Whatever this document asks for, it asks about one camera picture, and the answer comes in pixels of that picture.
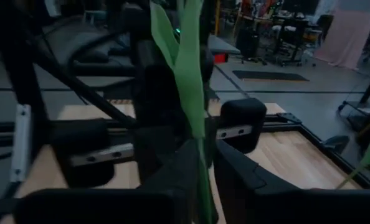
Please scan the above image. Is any red box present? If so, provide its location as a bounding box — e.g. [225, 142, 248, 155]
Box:
[214, 52, 229, 65]

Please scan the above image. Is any black case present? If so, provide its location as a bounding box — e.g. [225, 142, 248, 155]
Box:
[235, 27, 260, 58]

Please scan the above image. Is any dark grey desk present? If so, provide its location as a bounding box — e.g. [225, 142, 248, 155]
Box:
[203, 34, 242, 57]

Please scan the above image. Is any black aluminium rig frame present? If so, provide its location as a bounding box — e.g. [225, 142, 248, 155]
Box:
[0, 0, 370, 200]

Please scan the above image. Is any black table clamp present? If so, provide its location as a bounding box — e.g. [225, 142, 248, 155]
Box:
[321, 135, 350, 156]

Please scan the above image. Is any pink cloth panel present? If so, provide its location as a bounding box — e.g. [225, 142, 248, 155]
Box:
[314, 0, 370, 70]

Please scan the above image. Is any silver metal bracket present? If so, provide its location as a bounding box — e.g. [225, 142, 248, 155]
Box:
[9, 104, 32, 184]

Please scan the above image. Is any black floor mat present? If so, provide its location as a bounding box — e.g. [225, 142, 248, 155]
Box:
[232, 70, 310, 83]

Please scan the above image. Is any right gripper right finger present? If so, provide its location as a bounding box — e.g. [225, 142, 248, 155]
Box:
[214, 139, 370, 224]

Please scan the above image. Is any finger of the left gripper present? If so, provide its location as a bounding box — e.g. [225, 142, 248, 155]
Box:
[203, 116, 219, 169]
[133, 124, 189, 184]

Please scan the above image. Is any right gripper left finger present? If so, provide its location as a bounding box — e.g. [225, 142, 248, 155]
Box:
[13, 138, 204, 224]

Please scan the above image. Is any pink artificial tulip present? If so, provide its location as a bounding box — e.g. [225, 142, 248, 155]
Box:
[149, 0, 219, 224]

